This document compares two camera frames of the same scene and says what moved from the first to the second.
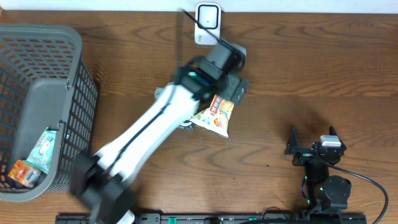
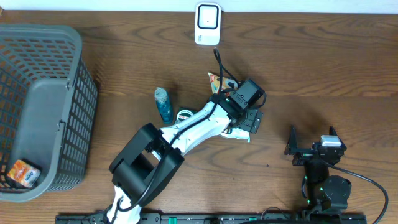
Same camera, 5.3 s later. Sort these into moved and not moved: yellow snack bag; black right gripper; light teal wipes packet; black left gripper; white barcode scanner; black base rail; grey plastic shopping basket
Moved: yellow snack bag; light teal wipes packet; black left gripper
Not moved: black base rail; grey plastic shopping basket; white barcode scanner; black right gripper
